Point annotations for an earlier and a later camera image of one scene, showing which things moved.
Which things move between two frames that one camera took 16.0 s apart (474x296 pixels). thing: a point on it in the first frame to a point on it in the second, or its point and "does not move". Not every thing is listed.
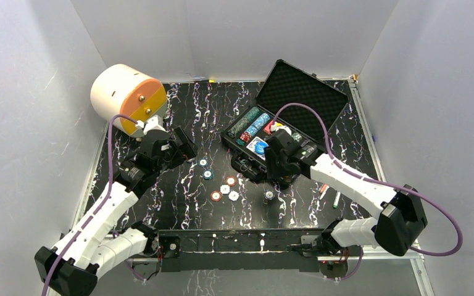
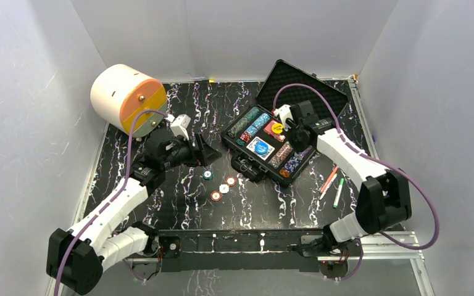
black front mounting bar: (239, 250) does not move
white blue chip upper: (224, 189) does not move
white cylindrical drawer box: (123, 89) does not move
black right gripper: (273, 171) to (300, 147)
